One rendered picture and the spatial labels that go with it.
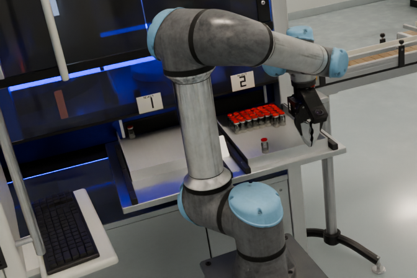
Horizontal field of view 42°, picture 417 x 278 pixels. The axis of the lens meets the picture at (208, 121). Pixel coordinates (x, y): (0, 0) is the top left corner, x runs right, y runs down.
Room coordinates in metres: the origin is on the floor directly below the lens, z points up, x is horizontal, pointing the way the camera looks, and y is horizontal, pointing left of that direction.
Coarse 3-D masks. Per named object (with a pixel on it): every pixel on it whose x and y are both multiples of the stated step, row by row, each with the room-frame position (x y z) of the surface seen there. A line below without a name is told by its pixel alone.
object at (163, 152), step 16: (176, 128) 1.80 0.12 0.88; (128, 144) 1.73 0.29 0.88; (144, 144) 1.71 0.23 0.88; (160, 144) 1.69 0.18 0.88; (176, 144) 1.67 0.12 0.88; (128, 160) 1.60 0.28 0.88; (144, 160) 1.58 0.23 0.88; (160, 160) 1.56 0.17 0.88; (176, 160) 1.48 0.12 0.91; (144, 176) 1.46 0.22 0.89
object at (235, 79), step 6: (246, 72) 1.81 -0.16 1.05; (252, 72) 1.82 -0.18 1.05; (234, 78) 1.80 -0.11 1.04; (240, 78) 1.81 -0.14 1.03; (246, 78) 1.81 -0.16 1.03; (252, 78) 1.82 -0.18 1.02; (234, 84) 1.80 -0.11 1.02; (246, 84) 1.81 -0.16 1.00; (252, 84) 1.82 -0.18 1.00; (234, 90) 1.80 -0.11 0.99
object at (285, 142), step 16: (288, 112) 1.76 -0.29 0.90; (224, 128) 1.74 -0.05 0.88; (272, 128) 1.67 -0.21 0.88; (288, 128) 1.65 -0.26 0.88; (240, 144) 1.59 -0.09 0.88; (256, 144) 1.57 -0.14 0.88; (272, 144) 1.55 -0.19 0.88; (288, 144) 1.54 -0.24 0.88; (304, 144) 1.46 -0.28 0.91; (320, 144) 1.47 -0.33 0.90; (256, 160) 1.42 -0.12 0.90; (272, 160) 1.43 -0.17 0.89
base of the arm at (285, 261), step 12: (240, 252) 1.02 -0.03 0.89; (288, 252) 1.04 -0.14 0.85; (240, 264) 1.02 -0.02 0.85; (252, 264) 0.99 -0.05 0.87; (264, 264) 0.99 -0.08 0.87; (276, 264) 0.99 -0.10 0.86; (288, 264) 1.02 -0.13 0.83; (240, 276) 1.01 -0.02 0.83; (252, 276) 0.99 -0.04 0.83; (264, 276) 0.98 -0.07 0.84; (276, 276) 0.98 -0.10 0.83; (288, 276) 0.99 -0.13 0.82
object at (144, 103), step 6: (144, 96) 1.73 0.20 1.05; (150, 96) 1.74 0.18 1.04; (156, 96) 1.74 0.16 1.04; (138, 102) 1.73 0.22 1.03; (144, 102) 1.73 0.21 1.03; (150, 102) 1.73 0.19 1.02; (156, 102) 1.74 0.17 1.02; (162, 102) 1.74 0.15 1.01; (138, 108) 1.72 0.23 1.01; (144, 108) 1.73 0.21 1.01; (150, 108) 1.73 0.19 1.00; (156, 108) 1.74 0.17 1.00; (162, 108) 1.74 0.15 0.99
